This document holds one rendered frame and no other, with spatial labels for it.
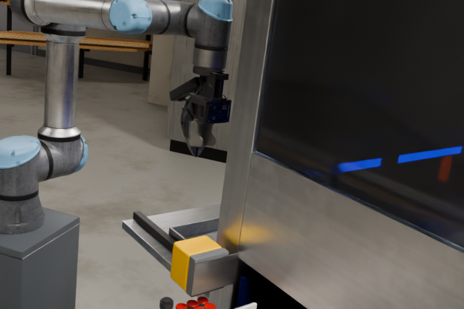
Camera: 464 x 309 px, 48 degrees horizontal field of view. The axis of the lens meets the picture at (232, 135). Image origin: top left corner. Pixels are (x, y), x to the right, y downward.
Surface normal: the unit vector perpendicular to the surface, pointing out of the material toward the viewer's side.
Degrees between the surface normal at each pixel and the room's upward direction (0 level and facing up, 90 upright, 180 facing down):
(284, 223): 90
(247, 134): 90
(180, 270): 90
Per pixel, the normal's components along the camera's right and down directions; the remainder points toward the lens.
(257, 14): -0.79, 0.07
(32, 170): 0.83, 0.24
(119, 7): -0.54, 0.15
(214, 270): 0.60, 0.28
